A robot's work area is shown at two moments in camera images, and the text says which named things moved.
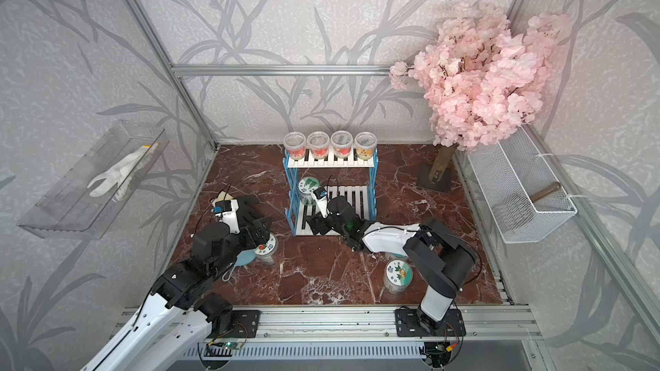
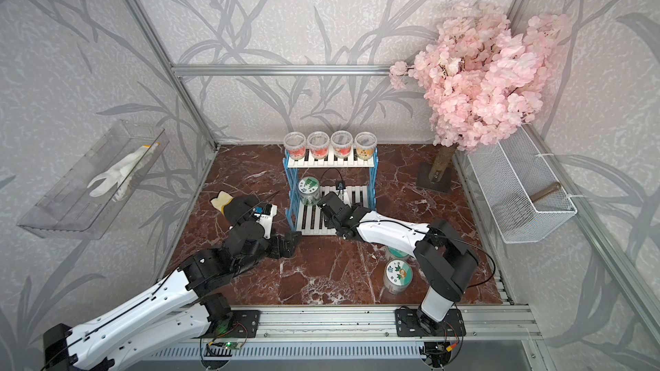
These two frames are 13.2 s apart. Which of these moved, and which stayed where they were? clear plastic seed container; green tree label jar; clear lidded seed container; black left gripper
Moved: black left gripper
Stayed: clear plastic seed container; green tree label jar; clear lidded seed container
